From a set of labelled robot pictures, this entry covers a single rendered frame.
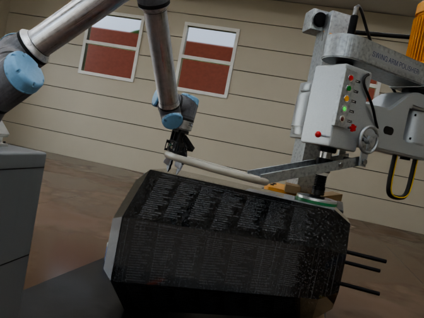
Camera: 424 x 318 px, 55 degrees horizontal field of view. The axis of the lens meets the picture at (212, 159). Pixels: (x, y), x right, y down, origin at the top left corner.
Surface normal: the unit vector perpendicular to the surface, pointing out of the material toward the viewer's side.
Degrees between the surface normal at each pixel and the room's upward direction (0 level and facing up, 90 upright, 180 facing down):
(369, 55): 90
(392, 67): 90
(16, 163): 90
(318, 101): 90
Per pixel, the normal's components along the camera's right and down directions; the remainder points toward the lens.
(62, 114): -0.20, 0.01
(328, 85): -0.86, -0.14
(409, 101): 0.48, 0.14
